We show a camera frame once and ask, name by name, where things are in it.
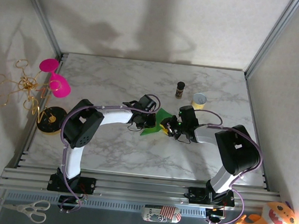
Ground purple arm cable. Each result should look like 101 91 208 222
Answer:
185 109 268 224
52 85 163 221

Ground striped patterned can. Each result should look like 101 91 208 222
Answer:
140 202 183 224

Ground green paper sheet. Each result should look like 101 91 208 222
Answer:
139 105 172 139

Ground aluminium frame post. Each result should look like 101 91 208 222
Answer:
244 0 299 83
11 0 69 58

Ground perforated metal strip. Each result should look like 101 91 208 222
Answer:
3 189 207 220

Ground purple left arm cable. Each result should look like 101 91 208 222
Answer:
52 85 163 221

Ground white scissors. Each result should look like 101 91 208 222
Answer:
1 196 51 224

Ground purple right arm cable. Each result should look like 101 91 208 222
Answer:
185 109 268 224

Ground small dark spice bottle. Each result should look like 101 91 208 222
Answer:
175 80 186 100

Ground orange fish plush toy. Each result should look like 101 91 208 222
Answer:
234 196 299 224

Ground aluminium front rail frame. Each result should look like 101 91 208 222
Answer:
0 164 283 217

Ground small black controller box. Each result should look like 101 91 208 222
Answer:
57 194 83 207
205 208 227 222

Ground pink plastic wine glass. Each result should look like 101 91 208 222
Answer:
36 57 74 101

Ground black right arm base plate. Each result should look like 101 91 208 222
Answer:
186 185 237 208

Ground aluminium side rail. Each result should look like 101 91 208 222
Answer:
13 49 69 173

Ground gold wire stand black base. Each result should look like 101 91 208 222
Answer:
0 56 73 137

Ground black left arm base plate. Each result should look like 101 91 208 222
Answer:
46 173 98 196

